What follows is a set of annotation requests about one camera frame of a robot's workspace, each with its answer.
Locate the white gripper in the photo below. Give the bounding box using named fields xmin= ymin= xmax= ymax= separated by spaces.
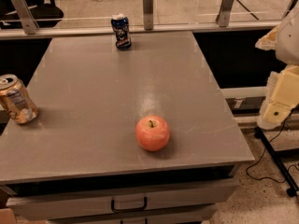
xmin=255 ymin=7 xmax=299 ymax=130

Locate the red apple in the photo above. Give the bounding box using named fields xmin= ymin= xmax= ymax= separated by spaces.
xmin=135 ymin=115 xmax=170 ymax=152

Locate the blue pepsi can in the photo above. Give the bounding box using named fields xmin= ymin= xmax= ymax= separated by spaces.
xmin=111 ymin=14 xmax=132 ymax=49

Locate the gold soda can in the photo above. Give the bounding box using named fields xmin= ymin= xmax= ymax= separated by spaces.
xmin=0 ymin=74 xmax=38 ymax=124

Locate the black stand leg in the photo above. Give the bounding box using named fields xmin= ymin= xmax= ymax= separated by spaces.
xmin=254 ymin=127 xmax=299 ymax=197

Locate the lower grey drawer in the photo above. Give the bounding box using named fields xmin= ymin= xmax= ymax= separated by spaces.
xmin=48 ymin=204 xmax=217 ymax=224

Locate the black office chair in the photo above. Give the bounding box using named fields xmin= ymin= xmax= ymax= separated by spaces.
xmin=0 ymin=0 xmax=64 ymax=29

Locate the right metal bracket post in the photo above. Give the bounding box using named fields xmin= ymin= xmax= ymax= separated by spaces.
xmin=216 ymin=0 xmax=234 ymax=27

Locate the metal bracket post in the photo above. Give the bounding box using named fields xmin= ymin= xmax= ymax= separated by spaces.
xmin=216 ymin=0 xmax=234 ymax=27
xmin=142 ymin=0 xmax=153 ymax=30
xmin=10 ymin=0 xmax=39 ymax=35

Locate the black cable on floor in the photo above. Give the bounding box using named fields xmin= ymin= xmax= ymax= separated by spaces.
xmin=245 ymin=109 xmax=299 ymax=185

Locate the middle metal bracket post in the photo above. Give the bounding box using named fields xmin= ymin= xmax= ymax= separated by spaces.
xmin=142 ymin=0 xmax=153 ymax=30

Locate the grey drawer with black handle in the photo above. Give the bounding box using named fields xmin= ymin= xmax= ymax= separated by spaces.
xmin=7 ymin=178 xmax=238 ymax=220

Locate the left metal bracket post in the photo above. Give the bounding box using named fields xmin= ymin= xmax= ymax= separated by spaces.
xmin=10 ymin=0 xmax=39 ymax=35

